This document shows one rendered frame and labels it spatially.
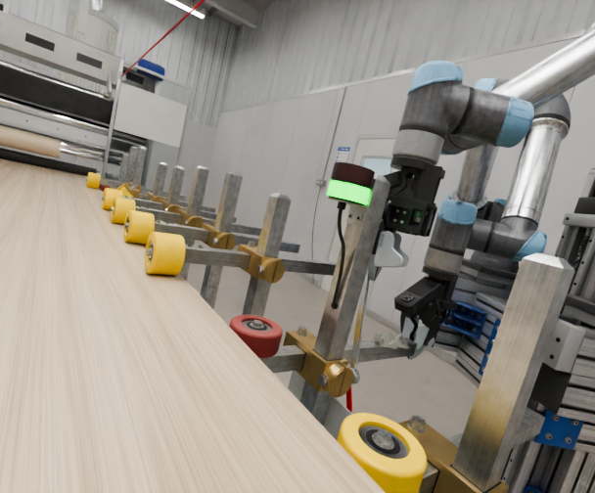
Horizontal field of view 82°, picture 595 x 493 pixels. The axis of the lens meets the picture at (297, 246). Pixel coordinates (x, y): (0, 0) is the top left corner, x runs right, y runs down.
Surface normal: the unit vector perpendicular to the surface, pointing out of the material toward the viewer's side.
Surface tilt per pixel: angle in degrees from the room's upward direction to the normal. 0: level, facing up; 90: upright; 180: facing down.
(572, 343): 90
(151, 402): 0
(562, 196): 90
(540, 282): 90
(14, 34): 90
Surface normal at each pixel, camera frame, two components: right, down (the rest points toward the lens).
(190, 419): 0.24, -0.96
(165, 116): 0.56, 0.25
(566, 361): 0.05, 0.15
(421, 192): -0.55, -0.03
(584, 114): -0.81, -0.12
